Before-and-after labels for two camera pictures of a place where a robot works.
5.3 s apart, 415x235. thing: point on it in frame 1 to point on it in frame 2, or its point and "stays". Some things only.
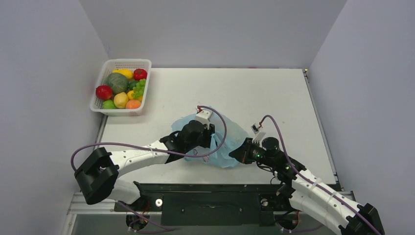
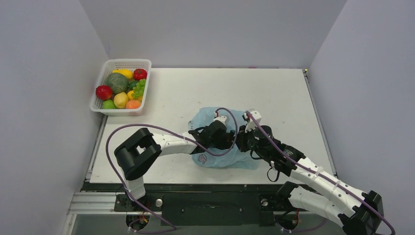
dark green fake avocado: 132,84 stays
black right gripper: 242,150 to 244,138
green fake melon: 118,82 stays
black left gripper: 206,144 to 225,145
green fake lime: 109,104 stays
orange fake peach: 132,104 stays
